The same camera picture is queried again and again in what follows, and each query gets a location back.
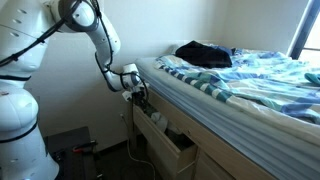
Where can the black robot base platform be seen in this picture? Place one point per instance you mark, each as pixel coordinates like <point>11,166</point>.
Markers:
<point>66,136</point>

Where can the wooden bed frame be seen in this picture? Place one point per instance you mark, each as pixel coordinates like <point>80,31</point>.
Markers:
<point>200,133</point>

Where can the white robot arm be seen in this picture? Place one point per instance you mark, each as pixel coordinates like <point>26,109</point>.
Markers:
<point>20,116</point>

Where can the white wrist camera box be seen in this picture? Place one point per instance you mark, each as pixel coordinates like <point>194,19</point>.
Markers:
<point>127,95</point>

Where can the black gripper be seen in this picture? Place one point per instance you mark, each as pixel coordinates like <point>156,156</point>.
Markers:
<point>140,92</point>

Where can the blue patterned blanket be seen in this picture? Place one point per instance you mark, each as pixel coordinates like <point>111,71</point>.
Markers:
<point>260,80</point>

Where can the dark navy garment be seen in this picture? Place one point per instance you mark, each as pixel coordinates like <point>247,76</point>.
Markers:
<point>203,55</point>

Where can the light wooden drawer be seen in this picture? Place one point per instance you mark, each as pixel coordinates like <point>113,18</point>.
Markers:
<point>156,140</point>

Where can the dark window frame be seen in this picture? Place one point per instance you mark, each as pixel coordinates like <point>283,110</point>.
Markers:
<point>301,30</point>

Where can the teal cloth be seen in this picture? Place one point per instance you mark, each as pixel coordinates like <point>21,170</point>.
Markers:
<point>313,78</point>

